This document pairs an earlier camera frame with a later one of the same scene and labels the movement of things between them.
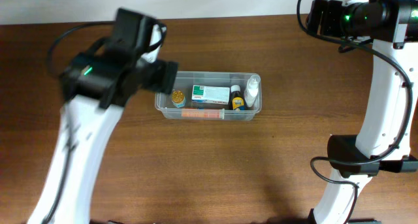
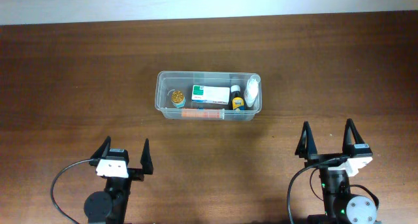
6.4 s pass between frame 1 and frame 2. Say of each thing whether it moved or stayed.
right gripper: moved
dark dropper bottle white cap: stayed
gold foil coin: stayed
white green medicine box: stayed
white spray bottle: stayed
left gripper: moved
